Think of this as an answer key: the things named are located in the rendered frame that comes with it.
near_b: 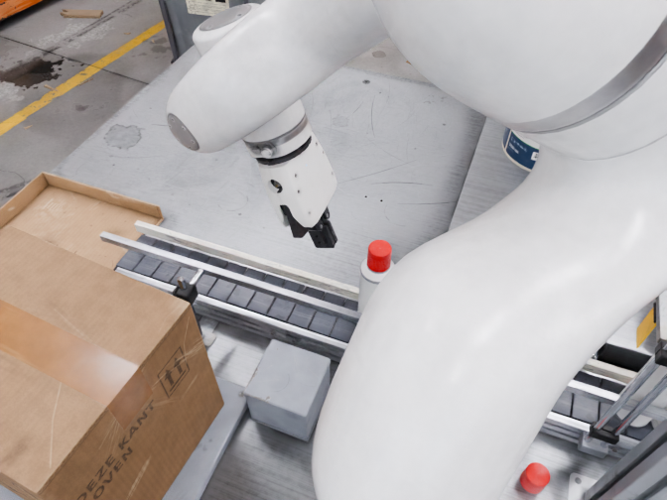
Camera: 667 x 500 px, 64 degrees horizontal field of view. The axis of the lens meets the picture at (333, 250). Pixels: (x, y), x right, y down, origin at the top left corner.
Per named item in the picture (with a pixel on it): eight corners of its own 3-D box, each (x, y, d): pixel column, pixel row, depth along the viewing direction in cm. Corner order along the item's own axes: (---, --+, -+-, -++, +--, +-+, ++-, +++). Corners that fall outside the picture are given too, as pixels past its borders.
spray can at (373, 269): (391, 321, 90) (403, 239, 75) (382, 347, 87) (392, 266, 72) (362, 312, 91) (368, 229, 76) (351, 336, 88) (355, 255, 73)
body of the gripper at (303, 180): (288, 161, 62) (320, 232, 69) (321, 112, 68) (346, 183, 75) (236, 164, 65) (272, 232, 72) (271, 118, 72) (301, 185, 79)
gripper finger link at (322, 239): (312, 225, 71) (329, 261, 75) (321, 209, 73) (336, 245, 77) (292, 225, 73) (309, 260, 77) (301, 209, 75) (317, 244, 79)
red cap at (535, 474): (516, 471, 79) (522, 462, 76) (538, 467, 79) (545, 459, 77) (525, 495, 77) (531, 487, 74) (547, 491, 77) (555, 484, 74)
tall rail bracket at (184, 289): (223, 313, 97) (207, 253, 85) (202, 345, 93) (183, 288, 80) (207, 308, 98) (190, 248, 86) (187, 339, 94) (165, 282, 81)
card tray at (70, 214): (164, 218, 113) (159, 205, 110) (83, 313, 97) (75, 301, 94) (50, 185, 120) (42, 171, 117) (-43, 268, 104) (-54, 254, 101)
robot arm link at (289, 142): (286, 142, 60) (296, 164, 62) (315, 101, 66) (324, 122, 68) (227, 147, 64) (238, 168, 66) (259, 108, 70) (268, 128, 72)
